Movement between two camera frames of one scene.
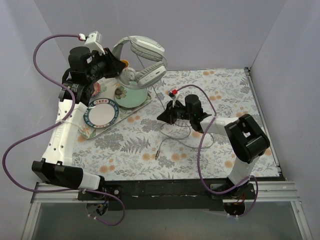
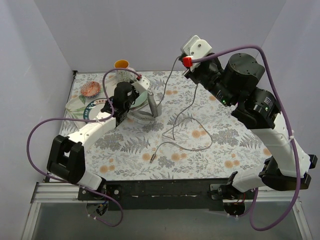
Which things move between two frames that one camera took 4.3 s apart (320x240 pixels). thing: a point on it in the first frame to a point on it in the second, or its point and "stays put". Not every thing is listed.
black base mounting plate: x=168 y=194 stays put
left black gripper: x=109 y=64 to x=135 y=91
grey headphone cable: x=161 y=101 to x=168 y=83
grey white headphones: x=147 y=49 to x=145 y=114
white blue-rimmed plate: x=101 y=113 stays put
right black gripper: x=173 y=113 to x=194 y=75
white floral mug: x=127 y=74 stays put
